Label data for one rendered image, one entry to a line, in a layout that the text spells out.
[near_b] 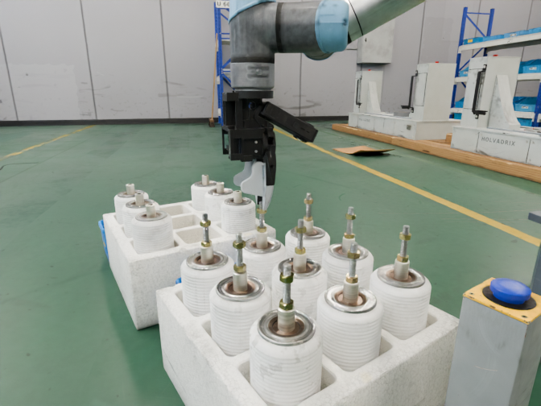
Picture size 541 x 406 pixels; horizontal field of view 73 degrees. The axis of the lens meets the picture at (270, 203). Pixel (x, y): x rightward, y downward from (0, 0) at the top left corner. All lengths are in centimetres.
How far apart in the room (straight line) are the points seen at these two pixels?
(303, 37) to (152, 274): 61
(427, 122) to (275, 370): 365
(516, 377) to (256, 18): 58
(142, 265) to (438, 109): 354
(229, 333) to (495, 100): 310
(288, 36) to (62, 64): 661
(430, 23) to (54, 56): 671
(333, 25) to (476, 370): 50
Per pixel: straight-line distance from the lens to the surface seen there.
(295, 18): 62
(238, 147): 64
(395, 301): 62
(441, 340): 67
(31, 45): 727
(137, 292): 92
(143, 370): 86
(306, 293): 61
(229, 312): 55
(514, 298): 50
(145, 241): 92
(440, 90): 405
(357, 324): 54
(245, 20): 64
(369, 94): 518
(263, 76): 63
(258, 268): 70
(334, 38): 62
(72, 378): 89
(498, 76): 347
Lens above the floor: 54
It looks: 17 degrees down
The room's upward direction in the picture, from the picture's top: straight up
